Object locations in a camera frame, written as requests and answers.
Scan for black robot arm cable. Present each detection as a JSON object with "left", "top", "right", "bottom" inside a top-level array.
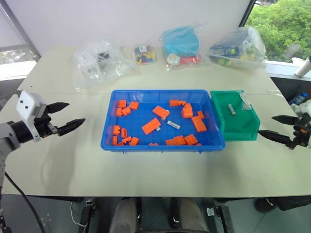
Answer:
[{"left": 4, "top": 171, "right": 47, "bottom": 233}]

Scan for dark rounded shape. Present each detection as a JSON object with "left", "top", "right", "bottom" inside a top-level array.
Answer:
[{"left": 253, "top": 196, "right": 311, "bottom": 214}]

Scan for tan rounded robot leg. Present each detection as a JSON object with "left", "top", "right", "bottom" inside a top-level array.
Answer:
[
  {"left": 169, "top": 197, "right": 210, "bottom": 233},
  {"left": 107, "top": 197, "right": 142, "bottom": 233}
]

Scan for clear bag with white parts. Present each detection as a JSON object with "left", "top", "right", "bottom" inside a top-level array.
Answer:
[{"left": 72, "top": 39, "right": 136, "bottom": 93}]

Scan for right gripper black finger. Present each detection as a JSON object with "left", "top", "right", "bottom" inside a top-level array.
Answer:
[
  {"left": 271, "top": 115, "right": 299, "bottom": 126},
  {"left": 257, "top": 130, "right": 294, "bottom": 147}
]

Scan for green plastic bin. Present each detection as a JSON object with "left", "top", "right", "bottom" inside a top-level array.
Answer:
[{"left": 210, "top": 90, "right": 261, "bottom": 142}]

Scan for black window post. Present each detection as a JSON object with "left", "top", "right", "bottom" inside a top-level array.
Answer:
[{"left": 238, "top": 0, "right": 257, "bottom": 28}]

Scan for white cylinder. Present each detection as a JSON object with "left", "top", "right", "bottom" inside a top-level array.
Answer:
[{"left": 294, "top": 56, "right": 311, "bottom": 79}]

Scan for small bag colourful pieces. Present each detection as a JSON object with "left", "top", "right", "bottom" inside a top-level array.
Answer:
[{"left": 133, "top": 45, "right": 157, "bottom": 66}]

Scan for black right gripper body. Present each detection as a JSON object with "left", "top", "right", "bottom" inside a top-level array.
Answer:
[{"left": 288, "top": 116, "right": 311, "bottom": 151}]

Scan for blue plastic tray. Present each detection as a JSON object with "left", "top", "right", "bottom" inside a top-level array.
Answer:
[{"left": 100, "top": 89, "right": 226, "bottom": 154}]

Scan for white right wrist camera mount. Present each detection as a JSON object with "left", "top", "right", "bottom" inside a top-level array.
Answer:
[{"left": 289, "top": 100, "right": 311, "bottom": 120}]

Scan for thin white cable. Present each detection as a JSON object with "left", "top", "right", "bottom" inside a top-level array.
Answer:
[{"left": 70, "top": 200, "right": 87, "bottom": 228}]

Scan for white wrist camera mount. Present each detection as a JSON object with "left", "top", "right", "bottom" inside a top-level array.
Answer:
[
  {"left": 289, "top": 100, "right": 311, "bottom": 120},
  {"left": 16, "top": 90, "right": 47, "bottom": 143}
]

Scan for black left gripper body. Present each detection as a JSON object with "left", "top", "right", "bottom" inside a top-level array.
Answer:
[{"left": 33, "top": 109, "right": 60, "bottom": 139}]

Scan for black table frame bracket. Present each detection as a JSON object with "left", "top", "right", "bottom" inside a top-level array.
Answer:
[
  {"left": 77, "top": 198, "right": 98, "bottom": 233},
  {"left": 206, "top": 205, "right": 235, "bottom": 233}
]

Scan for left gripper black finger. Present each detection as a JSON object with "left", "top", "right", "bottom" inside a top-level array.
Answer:
[
  {"left": 57, "top": 118, "right": 86, "bottom": 136},
  {"left": 46, "top": 102, "right": 70, "bottom": 115}
]

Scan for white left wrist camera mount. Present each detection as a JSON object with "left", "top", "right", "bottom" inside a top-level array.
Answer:
[{"left": 16, "top": 90, "right": 47, "bottom": 143}]

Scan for large orange block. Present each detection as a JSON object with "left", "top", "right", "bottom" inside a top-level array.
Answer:
[
  {"left": 191, "top": 116, "right": 208, "bottom": 133},
  {"left": 141, "top": 117, "right": 162, "bottom": 135},
  {"left": 152, "top": 105, "right": 170, "bottom": 120},
  {"left": 165, "top": 135, "right": 187, "bottom": 146},
  {"left": 183, "top": 133, "right": 198, "bottom": 146},
  {"left": 181, "top": 103, "right": 194, "bottom": 119}
]

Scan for clear bag with blue toys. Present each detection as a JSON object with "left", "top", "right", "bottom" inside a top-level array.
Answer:
[{"left": 208, "top": 26, "right": 267, "bottom": 70}]

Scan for clear water bottle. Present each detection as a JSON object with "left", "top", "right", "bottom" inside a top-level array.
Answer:
[{"left": 287, "top": 92, "right": 308, "bottom": 106}]

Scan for clear bag with teal box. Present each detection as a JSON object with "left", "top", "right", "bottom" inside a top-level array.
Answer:
[{"left": 158, "top": 23, "right": 210, "bottom": 72}]

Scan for small clear plastic bag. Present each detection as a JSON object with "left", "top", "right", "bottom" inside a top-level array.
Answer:
[{"left": 239, "top": 93, "right": 252, "bottom": 112}]

